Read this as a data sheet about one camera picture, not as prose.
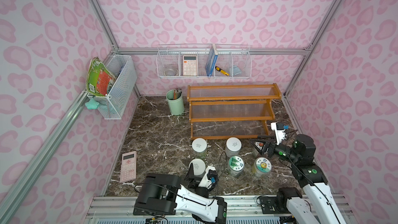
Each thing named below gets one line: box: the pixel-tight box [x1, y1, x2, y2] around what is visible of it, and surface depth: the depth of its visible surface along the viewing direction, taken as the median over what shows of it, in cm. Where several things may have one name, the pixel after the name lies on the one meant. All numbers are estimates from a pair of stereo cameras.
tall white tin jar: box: [225, 136, 243, 158], surface depth 86 cm
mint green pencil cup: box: [165, 89, 186, 116], surface depth 106 cm
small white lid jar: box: [188, 158, 207, 178], surface depth 78 cm
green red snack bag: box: [86, 57, 117, 97], surface depth 73 cm
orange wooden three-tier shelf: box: [187, 82, 282, 141], surface depth 106 cm
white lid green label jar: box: [191, 137, 208, 159], surface depth 86 cm
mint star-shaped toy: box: [84, 97, 100, 110], surface depth 64 cm
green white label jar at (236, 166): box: [227, 155, 245, 177], surface depth 80 cm
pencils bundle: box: [173, 87, 183, 100], surface depth 102 cm
